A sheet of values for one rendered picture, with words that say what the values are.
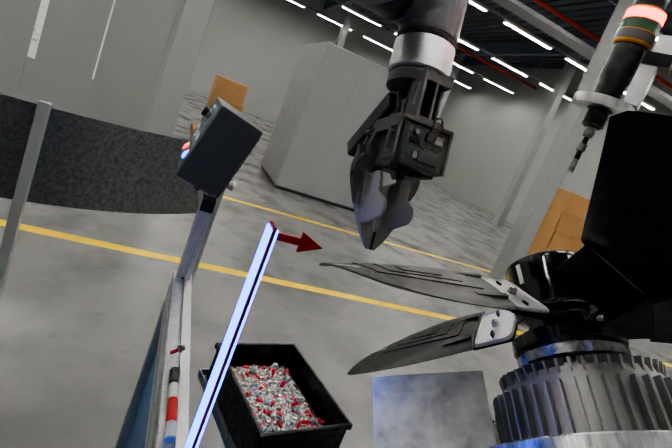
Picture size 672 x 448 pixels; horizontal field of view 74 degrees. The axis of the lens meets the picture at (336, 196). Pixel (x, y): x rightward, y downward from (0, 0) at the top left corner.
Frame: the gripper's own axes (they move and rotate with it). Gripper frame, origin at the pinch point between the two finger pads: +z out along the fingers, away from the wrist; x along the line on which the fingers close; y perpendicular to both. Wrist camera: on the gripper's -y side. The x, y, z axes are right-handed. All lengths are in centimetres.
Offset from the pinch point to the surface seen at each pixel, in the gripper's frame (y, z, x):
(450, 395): 0.2, 16.9, 17.1
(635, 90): 13.1, -25.1, 23.1
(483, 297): 5.3, 3.4, 14.3
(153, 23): -550, -209, -84
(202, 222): -54, 4, -13
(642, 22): 13.7, -32.8, 21.2
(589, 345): 9.7, 5.8, 28.1
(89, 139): -162, -15, -55
